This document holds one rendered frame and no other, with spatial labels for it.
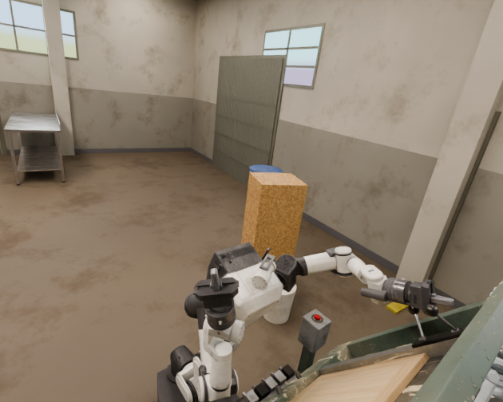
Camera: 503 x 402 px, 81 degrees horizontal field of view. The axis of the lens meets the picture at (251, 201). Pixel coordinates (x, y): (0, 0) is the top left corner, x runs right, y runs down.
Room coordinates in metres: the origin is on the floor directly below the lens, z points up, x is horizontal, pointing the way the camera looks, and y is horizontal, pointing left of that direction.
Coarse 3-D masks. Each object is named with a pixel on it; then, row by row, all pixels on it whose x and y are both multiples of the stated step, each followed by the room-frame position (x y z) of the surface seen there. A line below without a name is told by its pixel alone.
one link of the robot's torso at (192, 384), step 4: (196, 360) 1.19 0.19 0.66; (192, 364) 1.20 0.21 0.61; (196, 364) 1.17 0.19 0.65; (200, 364) 1.16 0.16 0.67; (196, 368) 1.16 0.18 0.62; (196, 372) 1.16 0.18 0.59; (196, 376) 1.16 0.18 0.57; (188, 380) 1.30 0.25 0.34; (192, 380) 1.28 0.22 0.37; (196, 380) 1.16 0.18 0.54; (188, 384) 1.28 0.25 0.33; (192, 384) 1.27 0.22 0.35; (196, 384) 1.24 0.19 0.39; (192, 388) 1.25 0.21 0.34; (196, 388) 1.24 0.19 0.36; (192, 392) 1.24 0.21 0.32; (196, 392) 1.23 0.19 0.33; (192, 396) 1.22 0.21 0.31; (196, 396) 1.22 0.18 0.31; (196, 400) 1.21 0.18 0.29
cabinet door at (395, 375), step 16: (352, 368) 0.90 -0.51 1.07; (368, 368) 0.83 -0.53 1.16; (384, 368) 0.78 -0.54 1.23; (400, 368) 0.72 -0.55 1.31; (416, 368) 0.69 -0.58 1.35; (320, 384) 0.89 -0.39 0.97; (336, 384) 0.82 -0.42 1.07; (352, 384) 0.76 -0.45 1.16; (368, 384) 0.71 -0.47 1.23; (384, 384) 0.66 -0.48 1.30; (400, 384) 0.63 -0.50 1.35; (304, 400) 0.80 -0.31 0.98; (320, 400) 0.74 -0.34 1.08; (336, 400) 0.69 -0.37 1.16; (352, 400) 0.65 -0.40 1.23; (368, 400) 0.61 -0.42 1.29; (384, 400) 0.57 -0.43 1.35
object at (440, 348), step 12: (396, 348) 0.86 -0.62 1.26; (408, 348) 0.81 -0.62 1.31; (420, 348) 0.77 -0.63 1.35; (432, 348) 0.75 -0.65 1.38; (444, 348) 0.73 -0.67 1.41; (348, 360) 0.97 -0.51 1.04; (360, 360) 0.90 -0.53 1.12; (372, 360) 0.86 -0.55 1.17; (384, 360) 0.84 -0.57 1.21; (324, 372) 0.99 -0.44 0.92
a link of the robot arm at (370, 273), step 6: (360, 270) 1.03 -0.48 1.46; (366, 270) 1.02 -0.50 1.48; (372, 270) 1.01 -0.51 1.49; (378, 270) 1.00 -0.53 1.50; (360, 276) 1.04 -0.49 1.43; (366, 276) 0.98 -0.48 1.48; (372, 276) 0.97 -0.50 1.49; (378, 276) 0.96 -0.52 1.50; (366, 282) 1.05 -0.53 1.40; (372, 282) 0.96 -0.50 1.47
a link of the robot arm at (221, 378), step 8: (216, 368) 0.67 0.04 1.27; (224, 368) 0.67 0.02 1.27; (208, 376) 0.71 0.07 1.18; (216, 376) 0.66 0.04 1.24; (224, 376) 0.66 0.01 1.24; (232, 376) 0.72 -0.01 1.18; (208, 384) 0.68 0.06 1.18; (216, 384) 0.65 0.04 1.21; (224, 384) 0.66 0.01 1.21; (232, 384) 0.69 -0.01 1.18; (208, 392) 0.66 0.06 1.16; (216, 392) 0.65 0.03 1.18; (224, 392) 0.66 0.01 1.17; (232, 392) 0.68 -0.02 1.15; (208, 400) 0.66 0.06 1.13
